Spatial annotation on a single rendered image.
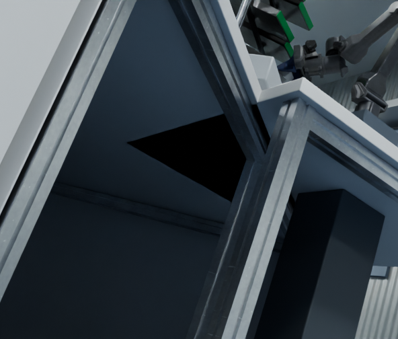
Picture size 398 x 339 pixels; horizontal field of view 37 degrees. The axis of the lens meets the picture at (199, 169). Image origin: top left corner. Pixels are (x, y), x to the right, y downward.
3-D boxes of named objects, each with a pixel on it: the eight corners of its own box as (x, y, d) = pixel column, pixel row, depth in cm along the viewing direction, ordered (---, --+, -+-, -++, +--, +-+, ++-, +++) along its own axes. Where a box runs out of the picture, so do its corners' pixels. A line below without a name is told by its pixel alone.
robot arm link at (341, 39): (364, 58, 181) (362, 33, 188) (344, 44, 178) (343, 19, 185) (337, 79, 189) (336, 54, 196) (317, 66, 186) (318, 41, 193)
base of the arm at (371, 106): (380, 130, 158) (385, 110, 160) (364, 118, 155) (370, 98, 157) (360, 133, 164) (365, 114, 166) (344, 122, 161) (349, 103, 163)
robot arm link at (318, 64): (329, 89, 194) (329, 72, 197) (321, 56, 178) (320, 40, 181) (304, 92, 197) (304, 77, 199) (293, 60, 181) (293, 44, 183)
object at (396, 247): (551, 274, 147) (553, 264, 148) (299, 90, 107) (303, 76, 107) (341, 264, 206) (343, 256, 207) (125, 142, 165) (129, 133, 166)
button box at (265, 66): (282, 128, 140) (289, 106, 142) (265, 80, 122) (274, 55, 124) (254, 124, 143) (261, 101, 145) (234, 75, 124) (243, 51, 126)
